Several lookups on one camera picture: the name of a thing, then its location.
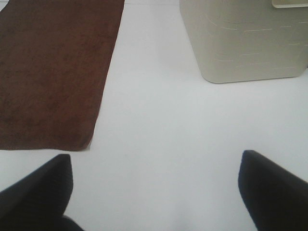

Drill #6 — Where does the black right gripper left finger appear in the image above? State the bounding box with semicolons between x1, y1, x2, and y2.
0;154;82;231

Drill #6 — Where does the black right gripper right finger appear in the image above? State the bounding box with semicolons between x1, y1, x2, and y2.
238;150;308;231

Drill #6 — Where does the brown towel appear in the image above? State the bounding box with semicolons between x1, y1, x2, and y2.
0;0;124;151

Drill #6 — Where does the beige plastic bin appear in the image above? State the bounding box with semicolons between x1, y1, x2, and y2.
180;0;308;83

